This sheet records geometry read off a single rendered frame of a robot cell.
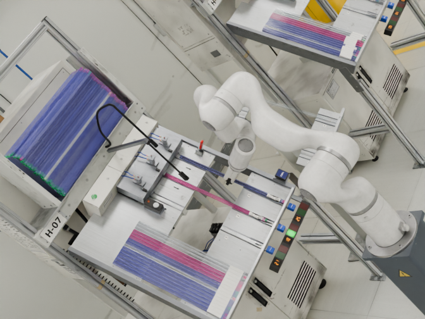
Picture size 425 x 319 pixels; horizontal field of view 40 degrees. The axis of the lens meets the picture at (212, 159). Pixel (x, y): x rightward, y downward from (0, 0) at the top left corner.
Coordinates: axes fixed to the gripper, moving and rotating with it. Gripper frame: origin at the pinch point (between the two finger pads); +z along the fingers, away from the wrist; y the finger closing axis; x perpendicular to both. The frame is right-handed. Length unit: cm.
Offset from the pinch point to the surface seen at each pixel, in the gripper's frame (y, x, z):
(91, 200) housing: 39, -46, 1
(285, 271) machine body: 8, 44, 44
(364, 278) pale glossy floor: -9, 80, 44
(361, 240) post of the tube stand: -31, 74, 53
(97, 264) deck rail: 60, -30, 5
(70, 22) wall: -104, -158, 111
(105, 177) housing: 27, -46, 1
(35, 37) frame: -2, -99, -23
